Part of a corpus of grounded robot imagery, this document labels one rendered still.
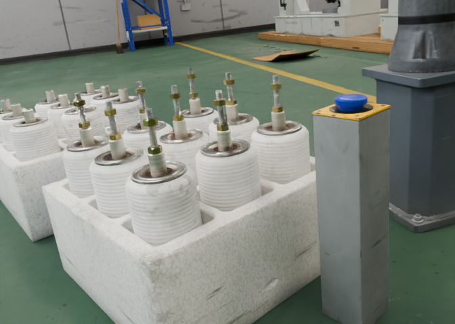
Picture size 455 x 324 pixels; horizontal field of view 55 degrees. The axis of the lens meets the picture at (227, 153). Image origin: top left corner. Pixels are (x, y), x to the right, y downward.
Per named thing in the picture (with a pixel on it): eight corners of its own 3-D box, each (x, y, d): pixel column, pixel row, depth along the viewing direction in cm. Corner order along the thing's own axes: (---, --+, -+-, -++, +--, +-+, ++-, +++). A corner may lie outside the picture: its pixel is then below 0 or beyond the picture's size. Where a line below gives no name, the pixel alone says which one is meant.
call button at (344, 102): (347, 107, 58) (347, 91, 58) (374, 110, 55) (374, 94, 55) (328, 114, 56) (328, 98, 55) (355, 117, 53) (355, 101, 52)
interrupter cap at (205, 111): (219, 114, 88) (219, 111, 88) (183, 121, 86) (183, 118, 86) (208, 108, 95) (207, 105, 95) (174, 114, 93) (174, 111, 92)
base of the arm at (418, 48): (434, 57, 94) (436, 9, 90) (492, 64, 80) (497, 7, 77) (372, 68, 90) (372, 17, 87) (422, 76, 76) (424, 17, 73)
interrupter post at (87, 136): (84, 149, 75) (80, 131, 74) (80, 146, 77) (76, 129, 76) (97, 146, 76) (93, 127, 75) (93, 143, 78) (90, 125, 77)
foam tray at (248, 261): (216, 200, 109) (206, 131, 103) (349, 255, 80) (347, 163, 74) (63, 270, 86) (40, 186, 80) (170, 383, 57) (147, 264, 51)
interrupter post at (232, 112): (235, 123, 80) (233, 106, 79) (224, 123, 81) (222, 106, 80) (242, 120, 82) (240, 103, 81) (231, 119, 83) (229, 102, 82)
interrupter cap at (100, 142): (72, 156, 72) (72, 152, 71) (62, 147, 78) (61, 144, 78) (116, 145, 75) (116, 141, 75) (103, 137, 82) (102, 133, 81)
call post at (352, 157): (349, 291, 70) (344, 102, 60) (389, 310, 65) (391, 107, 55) (321, 313, 66) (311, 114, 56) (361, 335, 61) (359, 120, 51)
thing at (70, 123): (105, 169, 119) (92, 104, 113) (120, 177, 111) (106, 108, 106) (71, 180, 113) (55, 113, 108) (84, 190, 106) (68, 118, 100)
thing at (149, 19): (159, 27, 655) (157, 13, 649) (162, 27, 632) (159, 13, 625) (139, 30, 648) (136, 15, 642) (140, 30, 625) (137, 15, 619)
